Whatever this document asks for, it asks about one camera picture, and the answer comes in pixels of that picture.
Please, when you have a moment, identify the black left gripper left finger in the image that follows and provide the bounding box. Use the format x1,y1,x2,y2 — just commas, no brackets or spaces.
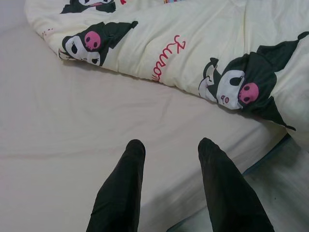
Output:
86,139,146,232

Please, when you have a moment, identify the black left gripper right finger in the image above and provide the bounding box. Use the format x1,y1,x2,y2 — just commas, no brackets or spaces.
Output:
198,137,276,232

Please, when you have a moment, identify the bed with beige sheet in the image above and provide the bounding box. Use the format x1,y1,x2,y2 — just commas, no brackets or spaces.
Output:
0,16,293,232

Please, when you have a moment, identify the cream cartoon print comforter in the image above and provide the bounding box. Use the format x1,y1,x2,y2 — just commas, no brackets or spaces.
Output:
25,0,309,132

